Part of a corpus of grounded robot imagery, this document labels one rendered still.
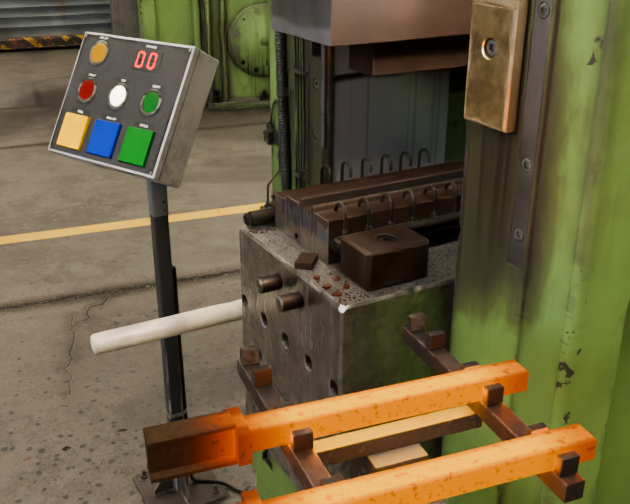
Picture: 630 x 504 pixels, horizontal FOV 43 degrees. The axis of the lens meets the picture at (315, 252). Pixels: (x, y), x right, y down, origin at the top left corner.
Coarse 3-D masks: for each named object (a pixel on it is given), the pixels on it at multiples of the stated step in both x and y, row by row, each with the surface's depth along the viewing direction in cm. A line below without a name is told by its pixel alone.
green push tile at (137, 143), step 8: (128, 128) 167; (136, 128) 165; (128, 136) 166; (136, 136) 165; (144, 136) 164; (152, 136) 163; (128, 144) 166; (136, 144) 164; (144, 144) 163; (120, 152) 166; (128, 152) 165; (136, 152) 164; (144, 152) 163; (120, 160) 166; (128, 160) 165; (136, 160) 164; (144, 160) 163
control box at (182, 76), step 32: (96, 64) 176; (128, 64) 171; (160, 64) 166; (192, 64) 163; (96, 96) 174; (128, 96) 169; (160, 96) 164; (192, 96) 165; (160, 128) 163; (192, 128) 167; (96, 160) 171; (160, 160) 162
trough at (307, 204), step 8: (432, 176) 151; (440, 176) 151; (448, 176) 152; (456, 176) 153; (392, 184) 147; (400, 184) 147; (408, 184) 148; (416, 184) 149; (424, 184) 150; (344, 192) 142; (352, 192) 143; (360, 192) 144; (368, 192) 145; (376, 192) 145; (304, 200) 139; (312, 200) 139; (320, 200) 140; (328, 200) 141; (336, 200) 142; (304, 208) 138
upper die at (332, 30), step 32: (288, 0) 129; (320, 0) 120; (352, 0) 119; (384, 0) 122; (416, 0) 125; (448, 0) 127; (288, 32) 131; (320, 32) 122; (352, 32) 121; (384, 32) 124; (416, 32) 127; (448, 32) 130
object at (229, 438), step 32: (416, 384) 83; (448, 384) 83; (480, 384) 83; (512, 384) 85; (224, 416) 76; (256, 416) 77; (288, 416) 77; (320, 416) 77; (352, 416) 79; (384, 416) 80; (160, 448) 73; (192, 448) 74; (224, 448) 76; (256, 448) 76; (160, 480) 74
